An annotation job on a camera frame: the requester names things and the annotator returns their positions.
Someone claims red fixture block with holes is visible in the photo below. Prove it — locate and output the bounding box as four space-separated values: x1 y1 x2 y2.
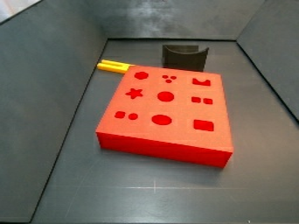
96 66 233 167

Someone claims yellow square-circle peg object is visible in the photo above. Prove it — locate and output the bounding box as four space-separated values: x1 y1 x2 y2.
97 59 130 74

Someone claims black curved regrasp stand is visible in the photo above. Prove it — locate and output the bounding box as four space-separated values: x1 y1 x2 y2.
163 45 209 72

